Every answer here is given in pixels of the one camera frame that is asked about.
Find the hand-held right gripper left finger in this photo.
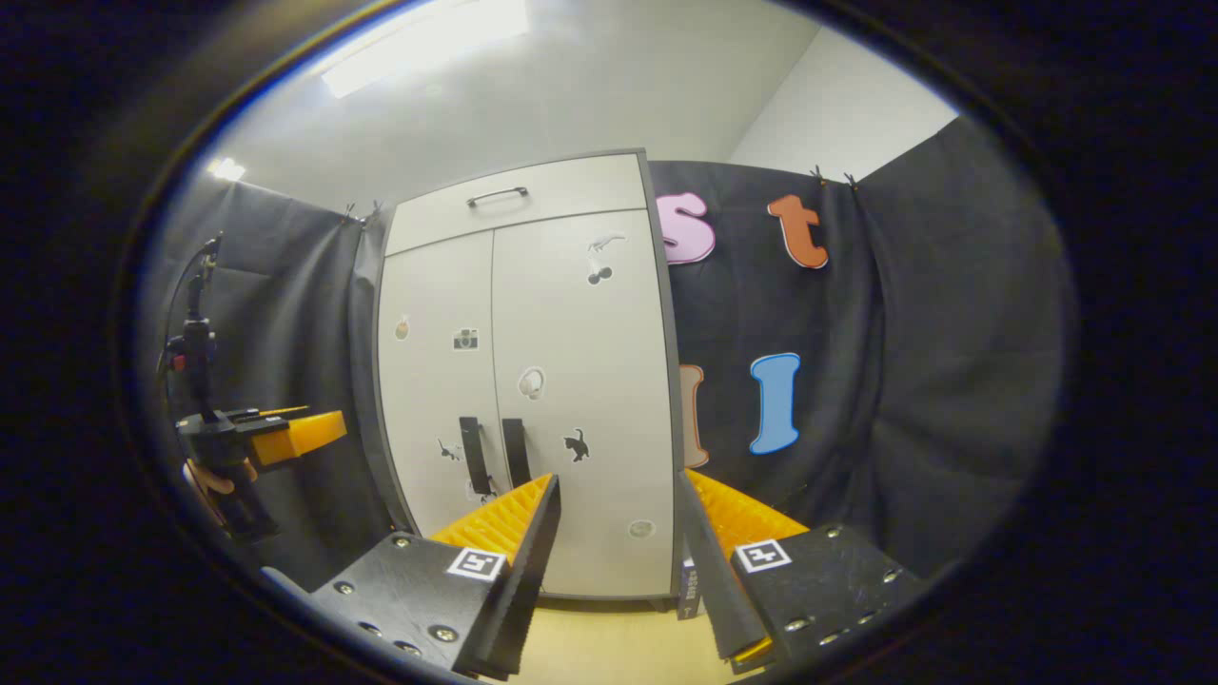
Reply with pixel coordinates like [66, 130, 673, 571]
[309, 473, 562, 681]

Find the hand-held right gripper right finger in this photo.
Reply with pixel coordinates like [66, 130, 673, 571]
[678, 468, 926, 675]

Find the white shoe cabinet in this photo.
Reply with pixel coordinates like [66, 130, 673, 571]
[374, 147, 686, 602]

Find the white cabinet door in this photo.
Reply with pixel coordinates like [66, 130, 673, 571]
[490, 209, 678, 600]
[376, 231, 505, 538]

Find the white cabinet drawer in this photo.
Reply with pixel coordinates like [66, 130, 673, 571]
[383, 152, 650, 256]

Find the small white cardboard box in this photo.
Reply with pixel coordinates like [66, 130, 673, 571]
[678, 557, 705, 621]

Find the black backdrop cloth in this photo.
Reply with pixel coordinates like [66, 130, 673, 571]
[143, 114, 1076, 591]

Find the black door handle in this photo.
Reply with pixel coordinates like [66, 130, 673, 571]
[459, 416, 493, 497]
[501, 418, 534, 489]

